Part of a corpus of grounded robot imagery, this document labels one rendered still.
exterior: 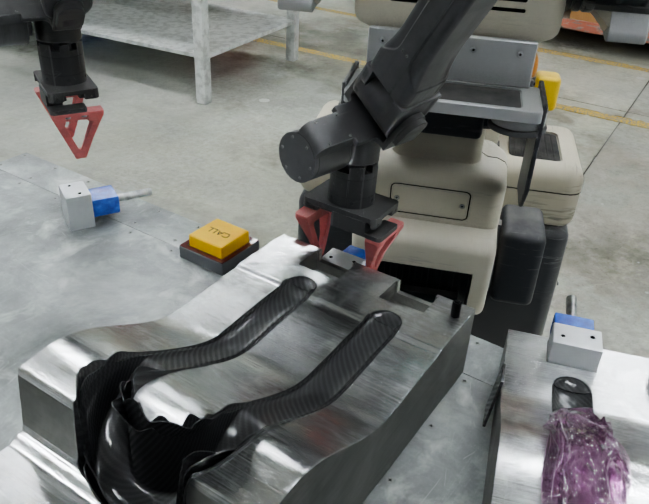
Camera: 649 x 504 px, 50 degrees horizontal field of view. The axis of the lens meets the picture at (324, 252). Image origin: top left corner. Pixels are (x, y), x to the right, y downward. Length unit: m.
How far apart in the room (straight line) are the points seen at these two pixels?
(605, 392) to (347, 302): 0.28
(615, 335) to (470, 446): 1.67
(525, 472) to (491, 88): 0.54
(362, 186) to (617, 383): 0.35
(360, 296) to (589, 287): 1.87
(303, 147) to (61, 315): 0.37
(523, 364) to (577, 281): 1.84
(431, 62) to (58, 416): 0.46
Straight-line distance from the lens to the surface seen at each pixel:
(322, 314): 0.74
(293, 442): 0.55
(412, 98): 0.72
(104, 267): 1.00
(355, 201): 0.83
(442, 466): 0.72
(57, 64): 1.00
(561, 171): 1.36
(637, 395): 0.78
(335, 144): 0.74
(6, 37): 0.98
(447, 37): 0.66
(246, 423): 0.58
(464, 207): 1.09
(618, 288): 2.62
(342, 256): 0.90
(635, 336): 2.41
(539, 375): 0.76
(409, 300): 0.80
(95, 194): 1.10
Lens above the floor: 1.33
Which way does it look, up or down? 32 degrees down
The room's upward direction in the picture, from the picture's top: 3 degrees clockwise
